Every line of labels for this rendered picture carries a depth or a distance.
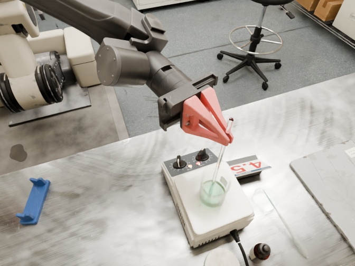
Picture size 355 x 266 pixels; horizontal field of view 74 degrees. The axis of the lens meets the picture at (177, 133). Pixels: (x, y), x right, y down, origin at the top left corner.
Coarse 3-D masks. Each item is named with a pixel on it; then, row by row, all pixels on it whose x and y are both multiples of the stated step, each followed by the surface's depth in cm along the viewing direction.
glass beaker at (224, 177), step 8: (208, 168) 41; (224, 168) 40; (200, 176) 40; (208, 176) 43; (224, 176) 42; (200, 184) 40; (224, 184) 43; (200, 192) 42; (200, 200) 43; (208, 200) 40; (216, 200) 40; (224, 200) 42
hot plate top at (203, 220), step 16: (192, 176) 47; (192, 192) 45; (240, 192) 45; (192, 208) 44; (208, 208) 44; (224, 208) 44; (240, 208) 44; (192, 224) 42; (208, 224) 42; (224, 224) 42
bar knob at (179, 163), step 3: (177, 156) 54; (180, 156) 54; (177, 159) 52; (180, 159) 52; (174, 162) 54; (177, 162) 51; (180, 162) 52; (183, 162) 54; (174, 165) 53; (177, 165) 52; (180, 165) 52; (183, 165) 52; (177, 168) 52; (180, 168) 52
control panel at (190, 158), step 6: (198, 150) 58; (210, 150) 57; (186, 156) 57; (192, 156) 56; (210, 156) 55; (216, 156) 54; (168, 162) 56; (186, 162) 54; (192, 162) 54; (204, 162) 53; (210, 162) 52; (216, 162) 52; (168, 168) 53; (174, 168) 53; (186, 168) 52; (192, 168) 51; (174, 174) 51; (180, 174) 50
